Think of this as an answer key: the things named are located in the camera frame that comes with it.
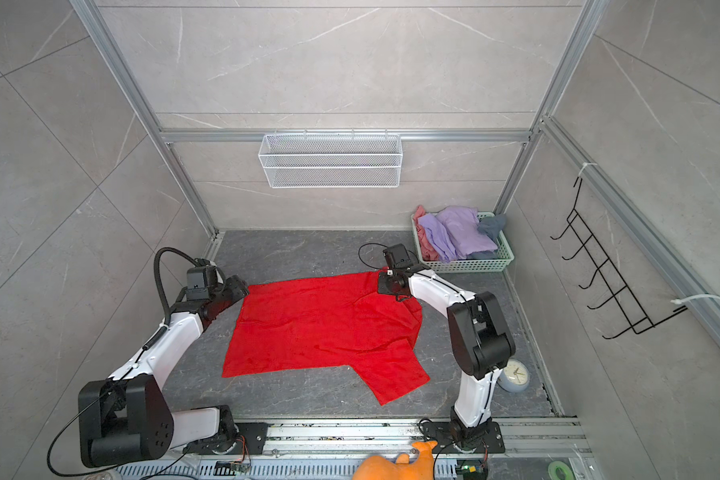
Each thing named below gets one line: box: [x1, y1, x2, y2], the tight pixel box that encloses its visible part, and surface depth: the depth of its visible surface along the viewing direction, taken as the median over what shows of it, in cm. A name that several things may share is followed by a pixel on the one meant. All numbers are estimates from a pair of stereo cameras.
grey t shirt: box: [477, 214, 506, 241], surface depth 109 cm
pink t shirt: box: [413, 205, 440, 261], surface depth 107 cm
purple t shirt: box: [418, 206, 499, 263], surface depth 109 cm
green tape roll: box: [548, 460, 575, 480], surface depth 71 cm
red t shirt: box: [223, 273, 430, 406], surface depth 92 cm
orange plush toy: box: [352, 440, 438, 480], surface depth 66 cm
